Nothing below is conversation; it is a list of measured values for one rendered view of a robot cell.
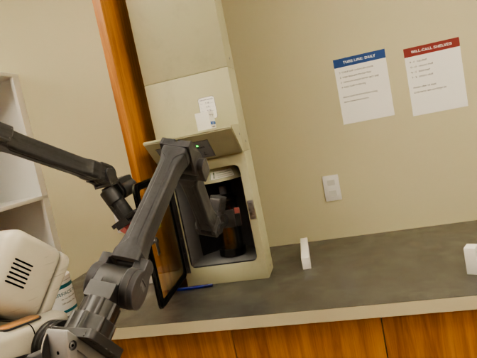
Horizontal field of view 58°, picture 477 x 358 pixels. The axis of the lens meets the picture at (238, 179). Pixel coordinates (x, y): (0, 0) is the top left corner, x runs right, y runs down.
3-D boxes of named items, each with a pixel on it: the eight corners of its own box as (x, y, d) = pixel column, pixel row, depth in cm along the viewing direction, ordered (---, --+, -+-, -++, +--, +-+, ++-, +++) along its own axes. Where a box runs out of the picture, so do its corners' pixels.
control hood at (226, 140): (161, 167, 160) (155, 140, 159) (245, 151, 152) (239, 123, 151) (147, 171, 149) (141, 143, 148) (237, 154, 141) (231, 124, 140)
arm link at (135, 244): (161, 123, 106) (199, 128, 104) (172, 159, 117) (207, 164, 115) (77, 290, 80) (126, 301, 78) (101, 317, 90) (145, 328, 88)
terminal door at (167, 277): (187, 275, 163) (164, 172, 158) (162, 311, 133) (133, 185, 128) (184, 275, 163) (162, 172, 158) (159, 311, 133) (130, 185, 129)
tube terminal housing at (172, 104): (206, 264, 189) (169, 89, 181) (278, 256, 181) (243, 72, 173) (187, 287, 165) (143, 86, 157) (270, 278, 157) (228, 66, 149)
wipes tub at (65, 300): (56, 307, 171) (47, 272, 170) (84, 305, 168) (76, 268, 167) (34, 323, 159) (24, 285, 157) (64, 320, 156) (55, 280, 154)
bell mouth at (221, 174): (204, 180, 177) (201, 166, 176) (245, 172, 173) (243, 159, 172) (190, 187, 160) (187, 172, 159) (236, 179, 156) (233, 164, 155)
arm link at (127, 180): (86, 174, 140) (104, 169, 135) (111, 163, 149) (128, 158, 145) (101, 207, 142) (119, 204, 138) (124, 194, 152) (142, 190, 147)
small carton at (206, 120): (203, 130, 151) (199, 114, 150) (216, 128, 150) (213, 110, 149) (198, 131, 146) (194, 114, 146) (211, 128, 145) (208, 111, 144)
